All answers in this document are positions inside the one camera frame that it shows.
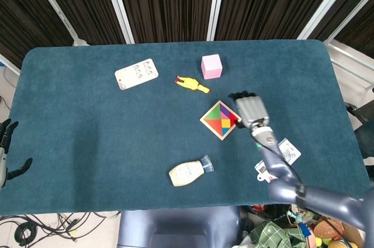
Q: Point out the pink cube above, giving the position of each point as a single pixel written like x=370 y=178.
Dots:
x=211 y=68

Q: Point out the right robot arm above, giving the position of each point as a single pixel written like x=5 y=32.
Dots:
x=321 y=198

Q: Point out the small blue box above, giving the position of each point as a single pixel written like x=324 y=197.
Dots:
x=304 y=230

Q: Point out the large red tangram triangle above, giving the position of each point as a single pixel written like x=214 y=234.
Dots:
x=214 y=125

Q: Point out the teal table mat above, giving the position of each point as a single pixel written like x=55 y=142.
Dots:
x=117 y=142

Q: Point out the blue tangram triangle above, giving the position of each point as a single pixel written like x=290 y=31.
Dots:
x=225 y=131

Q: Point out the white printed card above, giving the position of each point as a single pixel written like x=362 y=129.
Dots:
x=135 y=74

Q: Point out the blue-grey robot torso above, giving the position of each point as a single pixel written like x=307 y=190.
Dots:
x=175 y=227

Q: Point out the cream squeeze bottle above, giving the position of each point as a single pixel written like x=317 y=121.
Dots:
x=185 y=172

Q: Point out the yellow-green ball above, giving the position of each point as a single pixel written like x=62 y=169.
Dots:
x=319 y=242

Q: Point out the red triangular puzzle piece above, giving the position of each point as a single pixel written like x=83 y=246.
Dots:
x=233 y=119

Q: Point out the white floor rail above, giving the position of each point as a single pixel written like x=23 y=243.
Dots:
x=350 y=61

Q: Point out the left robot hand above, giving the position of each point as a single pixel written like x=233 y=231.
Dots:
x=6 y=134

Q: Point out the colourful tangram puzzle tray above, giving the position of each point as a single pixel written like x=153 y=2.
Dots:
x=202 y=119

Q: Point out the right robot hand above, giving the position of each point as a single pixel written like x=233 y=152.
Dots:
x=252 y=109

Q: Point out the white printed hang-tab package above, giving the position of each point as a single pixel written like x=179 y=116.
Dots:
x=290 y=151

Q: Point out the green plaid cloth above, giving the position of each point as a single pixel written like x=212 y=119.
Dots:
x=271 y=234

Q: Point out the yellow tangram square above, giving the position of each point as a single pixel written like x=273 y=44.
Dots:
x=225 y=123

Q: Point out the silver metal frame post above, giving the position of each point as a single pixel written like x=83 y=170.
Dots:
x=117 y=2
x=52 y=2
x=327 y=2
x=350 y=17
x=216 y=2

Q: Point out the purple tangram piece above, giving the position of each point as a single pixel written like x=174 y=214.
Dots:
x=225 y=110

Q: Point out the green tangram triangle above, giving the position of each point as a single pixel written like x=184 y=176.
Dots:
x=215 y=114

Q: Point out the yellow rubber chicken toy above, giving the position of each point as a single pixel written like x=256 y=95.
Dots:
x=190 y=82

